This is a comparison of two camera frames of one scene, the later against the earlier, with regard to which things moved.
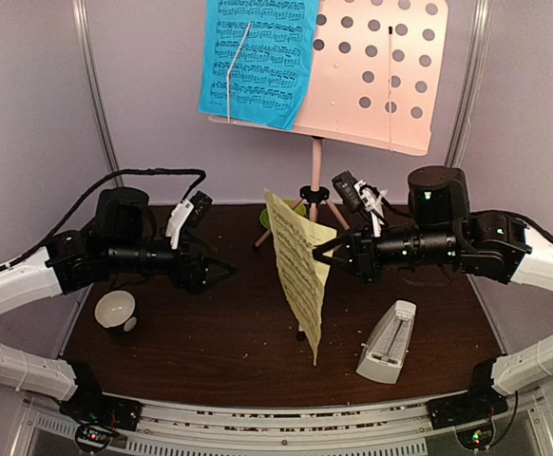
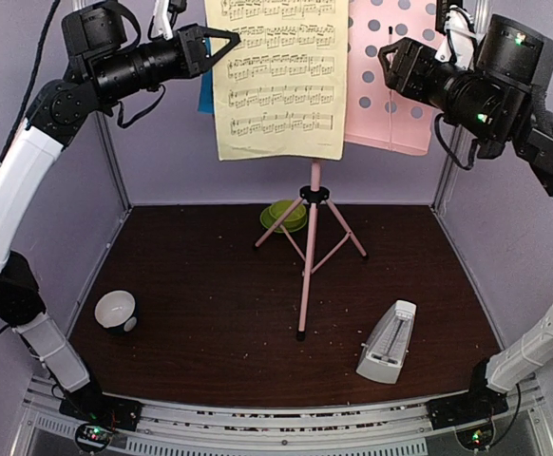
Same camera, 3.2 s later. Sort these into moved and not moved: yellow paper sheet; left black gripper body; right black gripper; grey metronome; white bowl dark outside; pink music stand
Moved: left black gripper body; yellow paper sheet; right black gripper
Not moved: pink music stand; grey metronome; white bowl dark outside
